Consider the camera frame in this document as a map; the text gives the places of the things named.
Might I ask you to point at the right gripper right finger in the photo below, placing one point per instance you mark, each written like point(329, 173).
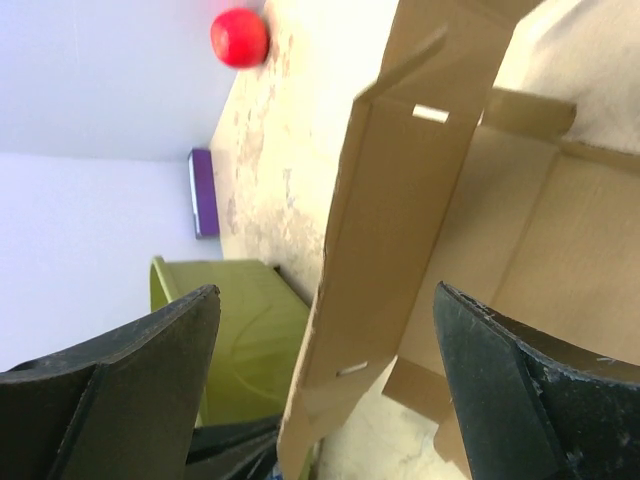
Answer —
point(532, 406)

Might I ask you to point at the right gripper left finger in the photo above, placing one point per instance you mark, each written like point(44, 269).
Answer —
point(121, 405)

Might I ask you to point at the brown cardboard box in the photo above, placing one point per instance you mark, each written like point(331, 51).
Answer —
point(446, 178)

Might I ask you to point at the purple rectangular box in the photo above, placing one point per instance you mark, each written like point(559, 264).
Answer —
point(203, 194)

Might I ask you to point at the olive green plastic bin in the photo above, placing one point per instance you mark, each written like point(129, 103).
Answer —
point(259, 336)

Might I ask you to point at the red apple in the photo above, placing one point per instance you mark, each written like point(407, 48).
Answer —
point(240, 38)

